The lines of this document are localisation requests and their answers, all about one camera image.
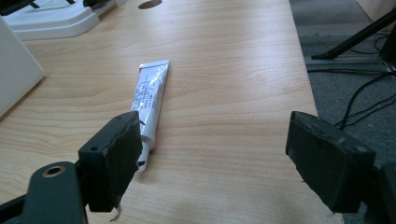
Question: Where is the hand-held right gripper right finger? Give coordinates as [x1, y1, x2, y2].
[285, 110, 376, 214]

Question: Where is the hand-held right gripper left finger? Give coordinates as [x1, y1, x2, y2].
[78, 110, 144, 213]

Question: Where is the white ointment tube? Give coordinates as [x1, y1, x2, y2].
[131, 59, 171, 173]

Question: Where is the white box corner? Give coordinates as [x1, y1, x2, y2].
[0, 17, 45, 118]

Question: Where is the white plastic base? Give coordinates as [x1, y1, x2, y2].
[0, 0, 128, 41]

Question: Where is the black cable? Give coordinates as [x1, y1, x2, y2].
[334, 94, 396, 128]
[339, 73, 396, 131]

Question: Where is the black tripod leg with cables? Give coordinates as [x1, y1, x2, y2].
[311, 8, 396, 63]

